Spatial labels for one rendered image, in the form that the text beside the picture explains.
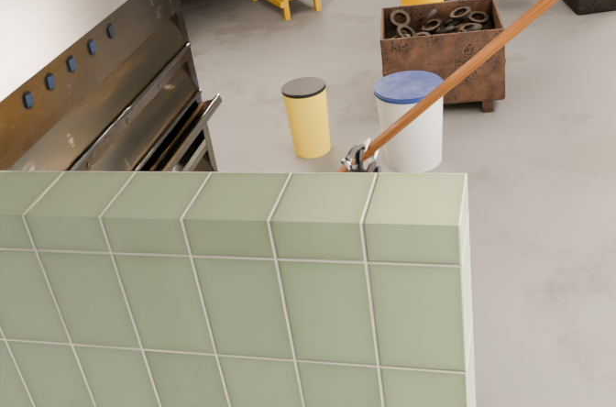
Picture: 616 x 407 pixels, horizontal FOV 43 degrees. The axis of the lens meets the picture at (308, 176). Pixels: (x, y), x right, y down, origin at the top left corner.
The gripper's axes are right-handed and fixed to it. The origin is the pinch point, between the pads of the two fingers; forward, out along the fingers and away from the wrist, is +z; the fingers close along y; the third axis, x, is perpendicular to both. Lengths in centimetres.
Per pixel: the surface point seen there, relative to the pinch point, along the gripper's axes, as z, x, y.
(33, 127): 18, -93, -80
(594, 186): 297, -60, 203
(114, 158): 63, -119, -52
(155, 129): 99, -121, -47
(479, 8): 487, -83, 96
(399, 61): 400, -136, 66
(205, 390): -129, 28, -24
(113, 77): 81, -101, -75
